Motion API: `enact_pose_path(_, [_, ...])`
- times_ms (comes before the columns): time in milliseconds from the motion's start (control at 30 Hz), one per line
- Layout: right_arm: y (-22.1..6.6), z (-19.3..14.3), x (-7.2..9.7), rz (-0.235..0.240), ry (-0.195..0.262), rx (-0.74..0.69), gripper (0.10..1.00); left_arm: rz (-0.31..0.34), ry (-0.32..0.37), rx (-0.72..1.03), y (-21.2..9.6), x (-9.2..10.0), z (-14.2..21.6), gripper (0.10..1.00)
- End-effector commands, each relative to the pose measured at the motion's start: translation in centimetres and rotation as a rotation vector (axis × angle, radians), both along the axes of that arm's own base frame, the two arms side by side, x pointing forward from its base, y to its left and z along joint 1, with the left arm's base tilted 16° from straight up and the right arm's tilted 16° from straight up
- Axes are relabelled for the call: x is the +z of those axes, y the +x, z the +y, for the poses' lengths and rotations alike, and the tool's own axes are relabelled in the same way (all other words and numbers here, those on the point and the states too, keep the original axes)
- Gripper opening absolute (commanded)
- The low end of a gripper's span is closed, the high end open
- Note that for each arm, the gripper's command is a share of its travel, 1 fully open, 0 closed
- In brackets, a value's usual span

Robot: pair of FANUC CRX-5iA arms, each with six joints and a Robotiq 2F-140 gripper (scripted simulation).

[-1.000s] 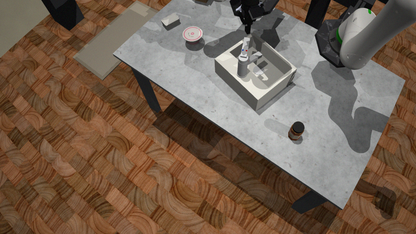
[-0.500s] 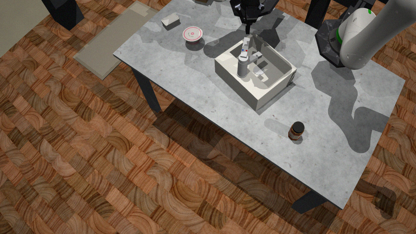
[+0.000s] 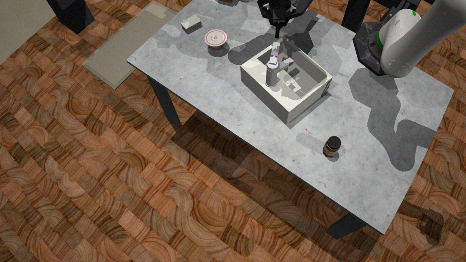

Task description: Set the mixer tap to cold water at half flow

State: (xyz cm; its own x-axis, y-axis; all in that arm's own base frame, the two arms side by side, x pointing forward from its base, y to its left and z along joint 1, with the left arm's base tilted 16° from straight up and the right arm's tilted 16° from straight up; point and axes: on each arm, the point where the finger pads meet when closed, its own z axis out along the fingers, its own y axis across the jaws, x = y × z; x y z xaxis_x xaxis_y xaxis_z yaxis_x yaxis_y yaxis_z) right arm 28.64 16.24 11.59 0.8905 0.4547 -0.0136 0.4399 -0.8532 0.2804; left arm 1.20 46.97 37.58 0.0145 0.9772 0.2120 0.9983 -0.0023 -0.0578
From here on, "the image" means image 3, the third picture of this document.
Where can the white rectangular sink basin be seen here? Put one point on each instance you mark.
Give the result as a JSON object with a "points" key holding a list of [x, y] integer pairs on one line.
{"points": [[298, 86]]}

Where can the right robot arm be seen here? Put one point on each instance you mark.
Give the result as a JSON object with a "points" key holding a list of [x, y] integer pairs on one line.
{"points": [[279, 13]]}

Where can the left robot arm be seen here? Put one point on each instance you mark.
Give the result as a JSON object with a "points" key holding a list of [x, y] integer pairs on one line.
{"points": [[406, 38]]}

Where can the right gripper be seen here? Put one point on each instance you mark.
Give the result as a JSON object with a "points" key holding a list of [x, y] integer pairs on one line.
{"points": [[280, 3]]}

